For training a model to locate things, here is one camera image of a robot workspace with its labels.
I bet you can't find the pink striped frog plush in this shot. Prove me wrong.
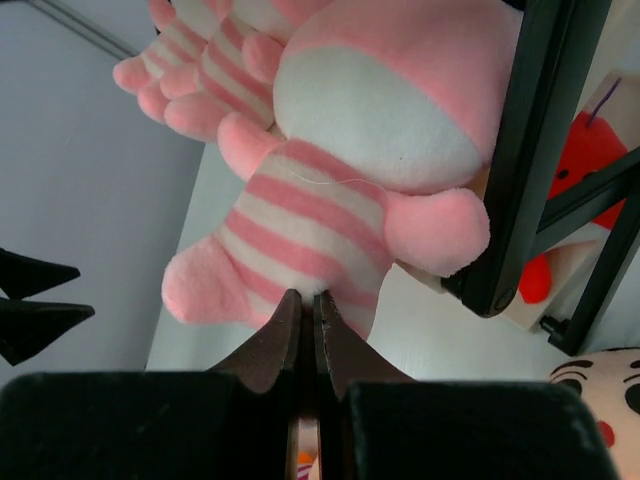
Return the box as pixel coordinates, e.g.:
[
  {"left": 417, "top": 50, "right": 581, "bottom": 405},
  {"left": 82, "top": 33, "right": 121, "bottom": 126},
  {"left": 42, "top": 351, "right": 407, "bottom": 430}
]
[
  {"left": 162, "top": 1, "right": 524, "bottom": 337},
  {"left": 160, "top": 1, "right": 319, "bottom": 142},
  {"left": 113, "top": 0, "right": 226, "bottom": 123}
]

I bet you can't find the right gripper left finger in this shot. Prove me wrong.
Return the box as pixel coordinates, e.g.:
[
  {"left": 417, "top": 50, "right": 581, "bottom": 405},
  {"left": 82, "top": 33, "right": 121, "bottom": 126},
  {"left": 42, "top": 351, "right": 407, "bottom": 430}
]
[{"left": 1, "top": 290, "right": 302, "bottom": 479}]

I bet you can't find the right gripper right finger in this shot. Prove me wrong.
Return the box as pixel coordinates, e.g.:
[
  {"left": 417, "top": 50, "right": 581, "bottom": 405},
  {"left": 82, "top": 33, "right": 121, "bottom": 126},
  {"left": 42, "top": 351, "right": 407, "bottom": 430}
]
[{"left": 313, "top": 293, "right": 618, "bottom": 479}]

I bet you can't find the red whale plush rightmost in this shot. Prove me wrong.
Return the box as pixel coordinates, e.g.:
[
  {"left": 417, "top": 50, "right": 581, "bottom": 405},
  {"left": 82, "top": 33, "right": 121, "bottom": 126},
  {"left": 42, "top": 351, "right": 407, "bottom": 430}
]
[{"left": 517, "top": 110, "right": 629, "bottom": 306}]

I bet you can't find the boy doll near shelf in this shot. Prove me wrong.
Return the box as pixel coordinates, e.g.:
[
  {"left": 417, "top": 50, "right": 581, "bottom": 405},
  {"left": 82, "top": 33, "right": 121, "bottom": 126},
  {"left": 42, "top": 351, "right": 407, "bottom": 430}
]
[{"left": 549, "top": 347, "right": 639, "bottom": 479}]

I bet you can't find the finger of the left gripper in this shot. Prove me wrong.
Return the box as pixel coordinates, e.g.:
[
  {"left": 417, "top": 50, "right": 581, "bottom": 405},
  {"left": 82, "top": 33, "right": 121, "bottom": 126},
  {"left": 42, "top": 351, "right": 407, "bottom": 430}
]
[
  {"left": 1, "top": 249, "right": 81, "bottom": 300},
  {"left": 1, "top": 298, "right": 95, "bottom": 366}
]

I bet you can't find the beige three-tier shelf black frame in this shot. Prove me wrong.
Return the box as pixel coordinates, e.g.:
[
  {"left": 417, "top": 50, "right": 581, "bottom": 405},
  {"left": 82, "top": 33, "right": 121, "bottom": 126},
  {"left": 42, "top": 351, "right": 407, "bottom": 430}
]
[{"left": 399, "top": 0, "right": 640, "bottom": 357}]

